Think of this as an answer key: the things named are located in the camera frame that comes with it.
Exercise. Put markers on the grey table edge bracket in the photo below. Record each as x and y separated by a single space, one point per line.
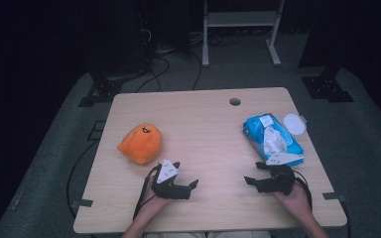
332 196
82 203

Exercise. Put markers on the blue wet wipe pack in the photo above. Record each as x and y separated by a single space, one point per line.
254 132

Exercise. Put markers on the black stand base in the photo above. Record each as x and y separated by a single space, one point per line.
325 87
104 89

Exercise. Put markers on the white wet wipe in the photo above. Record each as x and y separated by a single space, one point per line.
274 142

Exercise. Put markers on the white metal stand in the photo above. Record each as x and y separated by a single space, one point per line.
241 18

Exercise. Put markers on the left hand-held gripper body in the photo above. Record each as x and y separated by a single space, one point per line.
170 191

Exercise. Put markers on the round white plastic lid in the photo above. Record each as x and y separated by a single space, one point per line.
294 124

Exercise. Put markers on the person's right hand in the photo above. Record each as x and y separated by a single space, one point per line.
292 200

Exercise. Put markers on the orange plush toy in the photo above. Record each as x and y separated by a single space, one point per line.
142 143

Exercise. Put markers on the person's left hand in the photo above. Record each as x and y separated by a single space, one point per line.
153 205

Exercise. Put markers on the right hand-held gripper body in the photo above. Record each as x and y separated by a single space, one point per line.
278 181

